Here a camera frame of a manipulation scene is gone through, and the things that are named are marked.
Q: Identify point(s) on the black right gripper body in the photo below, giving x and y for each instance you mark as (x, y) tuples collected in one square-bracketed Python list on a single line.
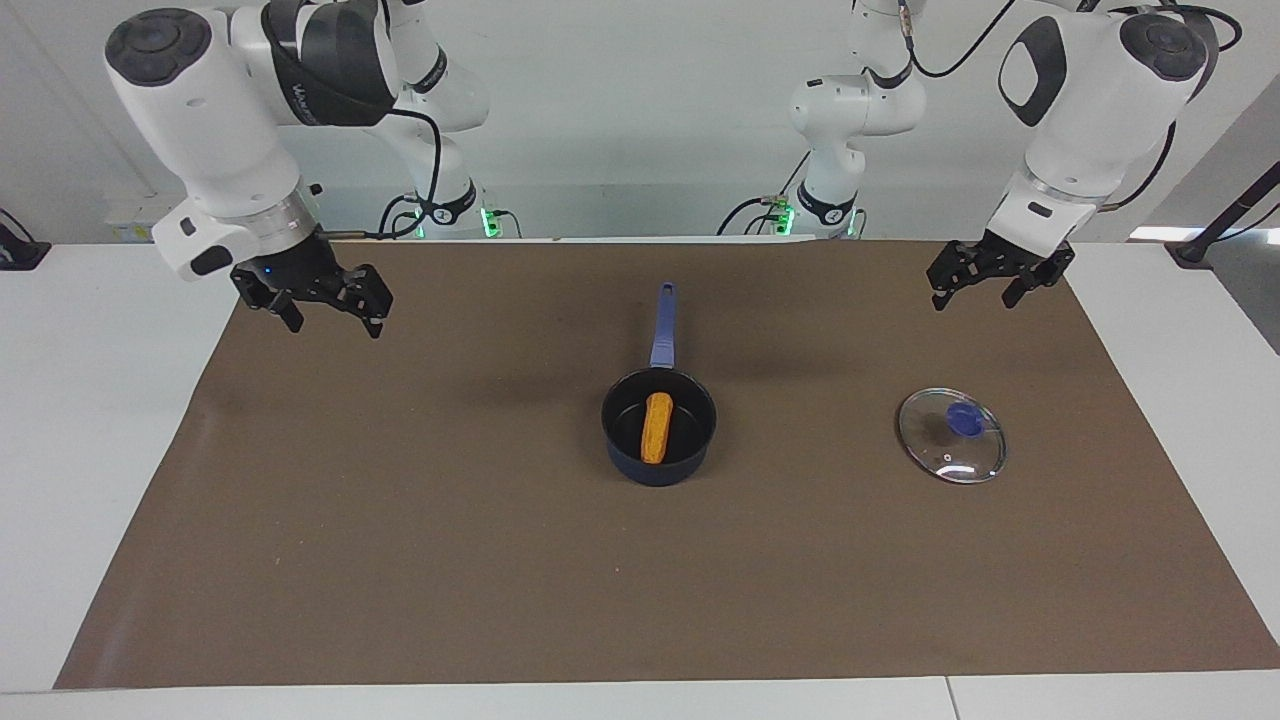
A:
[(295, 270)]

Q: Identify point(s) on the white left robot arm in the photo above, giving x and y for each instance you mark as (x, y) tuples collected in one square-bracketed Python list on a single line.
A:
[(1090, 110)]

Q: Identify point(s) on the yellow corn cob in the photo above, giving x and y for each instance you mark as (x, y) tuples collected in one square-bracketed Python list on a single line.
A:
[(656, 430)]

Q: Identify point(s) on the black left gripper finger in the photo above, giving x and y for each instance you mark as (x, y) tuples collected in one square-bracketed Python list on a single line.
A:
[(1045, 280), (955, 268)]

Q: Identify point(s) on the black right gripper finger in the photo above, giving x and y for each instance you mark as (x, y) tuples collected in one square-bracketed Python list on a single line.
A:
[(368, 290), (280, 305)]

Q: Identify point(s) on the white wall socket box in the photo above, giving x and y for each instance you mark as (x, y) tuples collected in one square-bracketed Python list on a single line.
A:
[(130, 215)]

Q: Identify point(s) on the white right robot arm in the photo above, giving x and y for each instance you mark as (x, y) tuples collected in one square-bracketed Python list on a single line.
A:
[(200, 120)]

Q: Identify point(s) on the brown table mat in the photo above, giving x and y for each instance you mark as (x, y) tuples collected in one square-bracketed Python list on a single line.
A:
[(800, 580)]

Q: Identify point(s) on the black stand with pole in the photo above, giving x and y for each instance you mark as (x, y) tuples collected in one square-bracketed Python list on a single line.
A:
[(1225, 215)]

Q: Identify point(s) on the black clamp mount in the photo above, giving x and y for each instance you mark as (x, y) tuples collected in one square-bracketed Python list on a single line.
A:
[(20, 255)]

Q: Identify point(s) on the glass lid with blue knob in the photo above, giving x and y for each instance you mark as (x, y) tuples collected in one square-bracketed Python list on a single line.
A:
[(950, 450)]

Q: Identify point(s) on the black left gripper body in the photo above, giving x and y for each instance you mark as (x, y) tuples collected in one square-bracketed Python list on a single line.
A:
[(1020, 255)]

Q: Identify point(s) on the dark blue saucepan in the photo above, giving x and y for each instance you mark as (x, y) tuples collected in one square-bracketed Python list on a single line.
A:
[(664, 330)]

